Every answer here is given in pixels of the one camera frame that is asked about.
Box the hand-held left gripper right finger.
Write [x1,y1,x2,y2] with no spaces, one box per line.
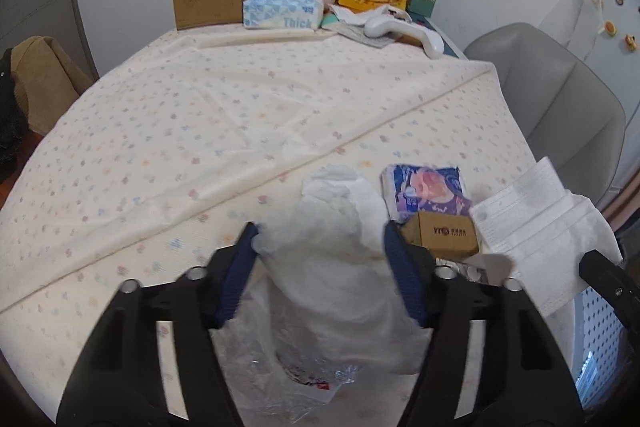
[384,222,586,427]

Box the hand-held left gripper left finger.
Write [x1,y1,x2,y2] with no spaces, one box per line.
[56,222,261,427]

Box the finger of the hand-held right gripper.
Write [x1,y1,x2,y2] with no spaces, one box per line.
[578,249,640,343]

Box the white plastic bag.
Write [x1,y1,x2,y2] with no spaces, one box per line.
[252,163,433,375]

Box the clear plastic wrapper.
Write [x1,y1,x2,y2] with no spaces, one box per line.
[212,302,361,413]

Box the small brown cardboard box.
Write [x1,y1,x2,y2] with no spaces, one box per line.
[402,212,481,259]

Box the white face mask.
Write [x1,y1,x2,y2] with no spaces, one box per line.
[492,192,624,319]
[470,156,571,258]

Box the blue snack packet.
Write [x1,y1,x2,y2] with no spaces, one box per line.
[381,163,473,224]

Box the floral tablecloth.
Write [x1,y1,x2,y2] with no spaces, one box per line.
[0,23,586,427]

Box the grey chair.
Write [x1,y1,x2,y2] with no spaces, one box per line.
[462,23,627,208]

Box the white refrigerator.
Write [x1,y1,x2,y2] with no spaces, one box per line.
[540,0,640,228]

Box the white handheld device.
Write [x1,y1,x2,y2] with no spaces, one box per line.
[364,6,445,58]

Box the grey cloth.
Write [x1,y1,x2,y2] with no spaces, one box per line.
[336,22,396,50]

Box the white tote bag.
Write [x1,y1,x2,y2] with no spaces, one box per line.
[540,0,608,60]

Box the brown cloth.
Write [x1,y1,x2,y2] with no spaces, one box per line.
[11,36,96,135]

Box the white cloth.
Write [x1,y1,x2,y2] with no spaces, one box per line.
[327,4,391,28]

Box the blue tissue box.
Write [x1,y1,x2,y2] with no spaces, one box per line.
[242,0,326,30]

